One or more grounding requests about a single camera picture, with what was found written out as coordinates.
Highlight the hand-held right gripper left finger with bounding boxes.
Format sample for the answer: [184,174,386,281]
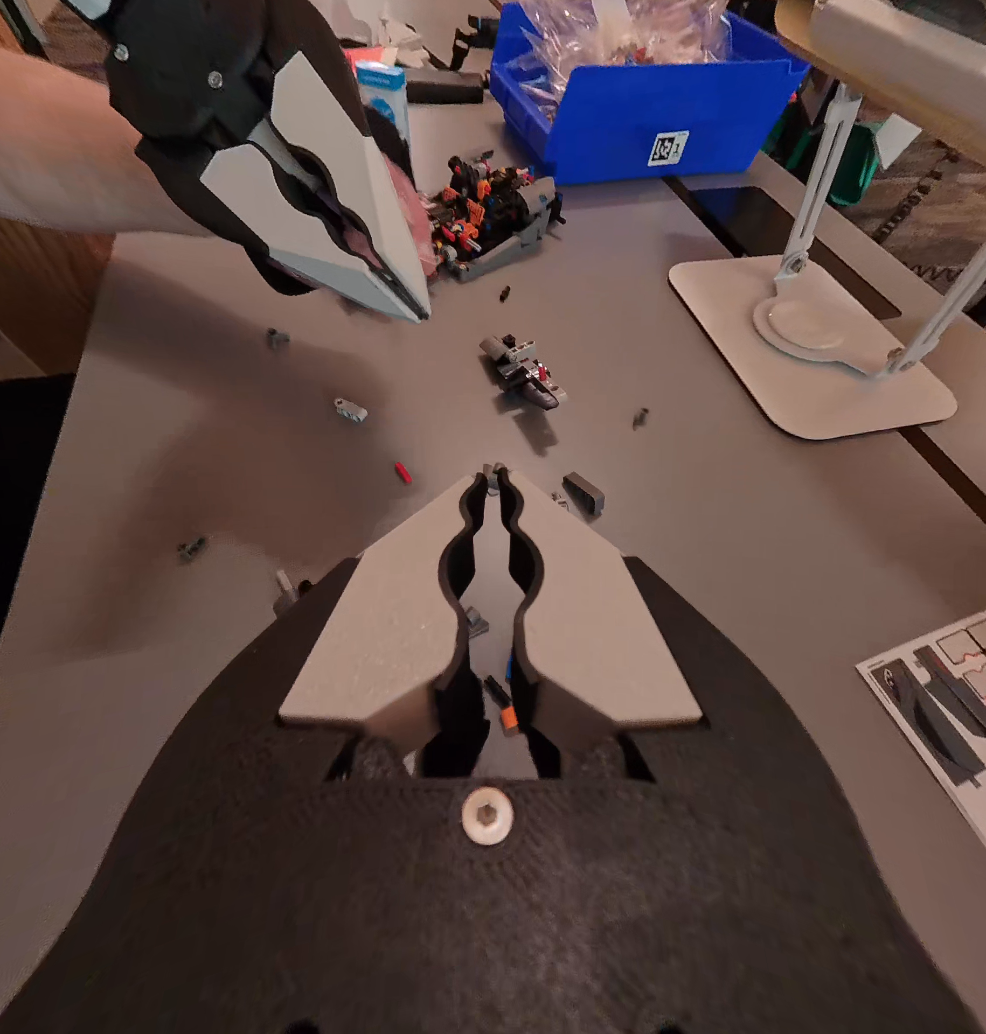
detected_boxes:
[279,472,490,780]

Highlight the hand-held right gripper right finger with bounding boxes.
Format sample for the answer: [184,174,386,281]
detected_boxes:
[497,469,704,780]

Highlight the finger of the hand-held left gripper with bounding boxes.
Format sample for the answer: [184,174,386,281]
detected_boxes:
[268,50,433,320]
[199,141,425,324]

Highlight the grey axle connector lego assembly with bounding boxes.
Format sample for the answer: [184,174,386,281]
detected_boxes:
[273,569,315,619]

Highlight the black grey lego wing assembly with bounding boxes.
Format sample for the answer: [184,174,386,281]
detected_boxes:
[479,333,567,413]

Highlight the person's left forearm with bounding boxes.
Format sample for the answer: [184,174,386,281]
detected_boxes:
[0,40,211,239]

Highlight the lego car chassis model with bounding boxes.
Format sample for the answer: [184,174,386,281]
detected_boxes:
[424,149,563,282]

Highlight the person's left hand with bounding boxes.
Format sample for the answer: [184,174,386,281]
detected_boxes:
[382,156,431,277]

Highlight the white blue gum packet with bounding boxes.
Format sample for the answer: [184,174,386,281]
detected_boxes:
[356,60,413,155]

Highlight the red white paper packaging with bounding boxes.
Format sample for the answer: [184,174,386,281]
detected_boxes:
[343,44,429,69]

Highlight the clear plastic bags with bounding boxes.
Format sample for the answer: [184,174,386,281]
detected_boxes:
[517,0,732,67]

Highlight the blue bin with square tag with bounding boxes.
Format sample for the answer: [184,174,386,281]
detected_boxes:
[490,4,809,187]

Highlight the black white sticker sheet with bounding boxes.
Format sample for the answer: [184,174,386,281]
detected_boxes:
[855,602,986,861]

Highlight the green plastic crate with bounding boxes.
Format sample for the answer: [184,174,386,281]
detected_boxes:
[784,121,878,207]

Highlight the white paper tag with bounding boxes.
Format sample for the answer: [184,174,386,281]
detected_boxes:
[873,113,922,171]

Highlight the tan wooden stand board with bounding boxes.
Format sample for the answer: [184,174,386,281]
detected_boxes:
[772,0,986,171]

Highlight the black bracket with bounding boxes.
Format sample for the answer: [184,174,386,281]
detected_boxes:
[448,16,498,69]

